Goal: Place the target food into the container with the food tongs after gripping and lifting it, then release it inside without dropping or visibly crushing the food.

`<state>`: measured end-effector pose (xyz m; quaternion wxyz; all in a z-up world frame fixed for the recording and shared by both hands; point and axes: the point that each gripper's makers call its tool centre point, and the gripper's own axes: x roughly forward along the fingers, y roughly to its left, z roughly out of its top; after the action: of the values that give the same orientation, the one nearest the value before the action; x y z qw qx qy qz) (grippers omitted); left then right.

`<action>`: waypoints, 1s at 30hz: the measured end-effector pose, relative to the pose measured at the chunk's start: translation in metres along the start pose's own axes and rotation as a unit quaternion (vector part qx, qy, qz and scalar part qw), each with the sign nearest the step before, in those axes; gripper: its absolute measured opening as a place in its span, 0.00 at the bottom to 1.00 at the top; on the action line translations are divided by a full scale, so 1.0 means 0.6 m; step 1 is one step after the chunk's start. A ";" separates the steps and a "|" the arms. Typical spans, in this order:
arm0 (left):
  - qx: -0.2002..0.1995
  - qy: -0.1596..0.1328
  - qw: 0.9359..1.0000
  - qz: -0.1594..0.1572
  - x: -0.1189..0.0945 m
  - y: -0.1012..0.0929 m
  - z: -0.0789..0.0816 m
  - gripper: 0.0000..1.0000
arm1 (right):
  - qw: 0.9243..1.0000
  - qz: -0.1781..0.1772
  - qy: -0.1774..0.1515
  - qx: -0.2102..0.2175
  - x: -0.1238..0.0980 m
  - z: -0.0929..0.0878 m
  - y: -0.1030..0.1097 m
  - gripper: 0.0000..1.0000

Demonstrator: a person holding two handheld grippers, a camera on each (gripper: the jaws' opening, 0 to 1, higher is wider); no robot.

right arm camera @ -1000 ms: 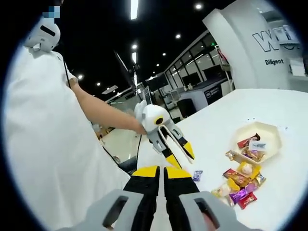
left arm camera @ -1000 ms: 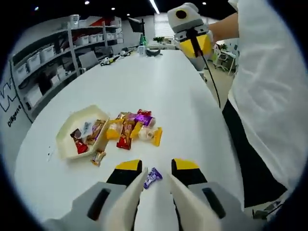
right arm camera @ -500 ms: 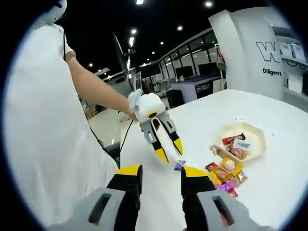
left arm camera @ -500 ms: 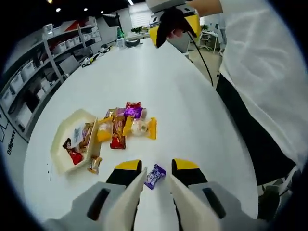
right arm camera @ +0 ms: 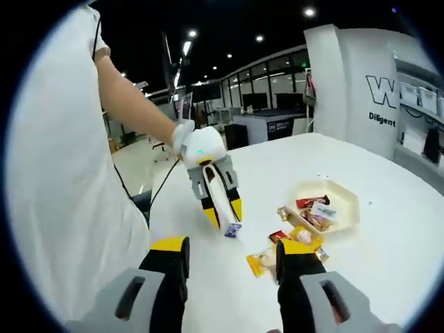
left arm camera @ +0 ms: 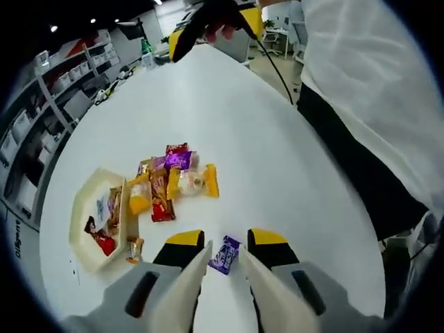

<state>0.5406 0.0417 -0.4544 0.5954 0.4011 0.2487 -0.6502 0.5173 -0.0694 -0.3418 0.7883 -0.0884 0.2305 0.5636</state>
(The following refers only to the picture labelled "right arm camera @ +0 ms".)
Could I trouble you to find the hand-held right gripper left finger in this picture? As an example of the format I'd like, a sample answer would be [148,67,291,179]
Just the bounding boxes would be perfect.
[63,234,191,333]

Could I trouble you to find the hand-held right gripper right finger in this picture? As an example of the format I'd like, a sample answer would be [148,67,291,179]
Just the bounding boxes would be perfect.
[275,238,405,333]

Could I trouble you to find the white food tongs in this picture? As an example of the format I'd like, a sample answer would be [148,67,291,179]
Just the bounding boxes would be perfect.
[202,162,239,230]

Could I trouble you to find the yellow pastry food packet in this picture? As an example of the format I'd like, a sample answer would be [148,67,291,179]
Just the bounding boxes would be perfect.
[290,224,323,251]
[245,246,278,278]

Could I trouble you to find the small red food packet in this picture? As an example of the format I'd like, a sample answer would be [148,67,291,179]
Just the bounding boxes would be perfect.
[269,230,291,244]

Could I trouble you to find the small purple food packet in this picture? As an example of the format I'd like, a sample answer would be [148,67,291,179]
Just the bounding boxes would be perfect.
[224,223,243,239]

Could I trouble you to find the clear grey food packet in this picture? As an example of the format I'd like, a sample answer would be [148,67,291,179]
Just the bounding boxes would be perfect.
[310,203,338,220]

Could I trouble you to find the dark red food bar packet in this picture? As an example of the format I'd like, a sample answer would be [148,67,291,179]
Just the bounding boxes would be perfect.
[296,195,330,210]

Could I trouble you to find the cream hexagonal container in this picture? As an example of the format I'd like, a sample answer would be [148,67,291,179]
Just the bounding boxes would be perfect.
[287,178,360,237]

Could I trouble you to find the black bin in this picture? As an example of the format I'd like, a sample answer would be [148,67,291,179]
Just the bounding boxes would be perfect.
[224,123,249,151]

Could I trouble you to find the grey reception counter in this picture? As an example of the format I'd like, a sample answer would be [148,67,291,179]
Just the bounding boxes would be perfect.
[230,109,313,145]

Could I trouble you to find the person's dark trousers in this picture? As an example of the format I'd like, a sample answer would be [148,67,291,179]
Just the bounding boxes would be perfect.
[131,190,154,250]

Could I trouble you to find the black monitor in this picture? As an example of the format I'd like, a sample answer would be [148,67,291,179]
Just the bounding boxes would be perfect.
[241,92,268,110]
[275,92,305,108]

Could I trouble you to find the tall black stand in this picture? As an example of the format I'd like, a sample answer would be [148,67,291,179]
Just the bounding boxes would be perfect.
[162,31,183,105]

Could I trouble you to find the white rack with red cloth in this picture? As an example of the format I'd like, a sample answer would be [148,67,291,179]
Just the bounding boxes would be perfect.
[303,69,318,133]

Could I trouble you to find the ceiling spot lights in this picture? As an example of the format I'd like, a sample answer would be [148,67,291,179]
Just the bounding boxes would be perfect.
[117,8,315,77]

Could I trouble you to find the person in white shirt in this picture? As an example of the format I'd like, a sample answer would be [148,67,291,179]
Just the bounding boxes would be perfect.
[6,5,152,320]

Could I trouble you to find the white logo column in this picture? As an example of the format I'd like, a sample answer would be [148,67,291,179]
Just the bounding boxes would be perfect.
[303,24,403,160]

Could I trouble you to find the black bag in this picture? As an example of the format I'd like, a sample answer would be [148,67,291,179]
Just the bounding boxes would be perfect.
[421,126,441,162]

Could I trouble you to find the grey metal shelf rack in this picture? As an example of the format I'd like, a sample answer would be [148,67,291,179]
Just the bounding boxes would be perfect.
[393,51,444,174]

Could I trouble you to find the row of white storage boxes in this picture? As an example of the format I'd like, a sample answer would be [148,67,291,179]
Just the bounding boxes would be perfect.
[398,83,444,115]

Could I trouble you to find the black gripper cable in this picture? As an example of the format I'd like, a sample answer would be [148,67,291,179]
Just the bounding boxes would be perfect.
[92,10,182,228]

